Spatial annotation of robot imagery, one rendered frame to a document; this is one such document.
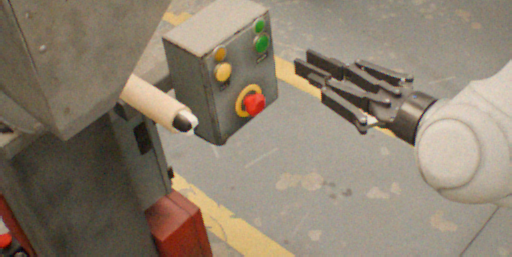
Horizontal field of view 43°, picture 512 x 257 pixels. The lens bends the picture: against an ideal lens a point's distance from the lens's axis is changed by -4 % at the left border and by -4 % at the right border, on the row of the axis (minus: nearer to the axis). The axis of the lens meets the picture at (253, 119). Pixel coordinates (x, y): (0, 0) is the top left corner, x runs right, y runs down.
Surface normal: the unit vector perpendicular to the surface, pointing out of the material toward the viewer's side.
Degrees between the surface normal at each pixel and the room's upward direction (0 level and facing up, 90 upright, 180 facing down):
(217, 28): 0
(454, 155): 56
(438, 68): 0
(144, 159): 90
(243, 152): 0
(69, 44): 90
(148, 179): 90
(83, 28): 90
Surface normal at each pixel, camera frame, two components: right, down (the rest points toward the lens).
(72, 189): 0.72, 0.42
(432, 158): -0.64, 0.02
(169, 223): -0.11, -0.72
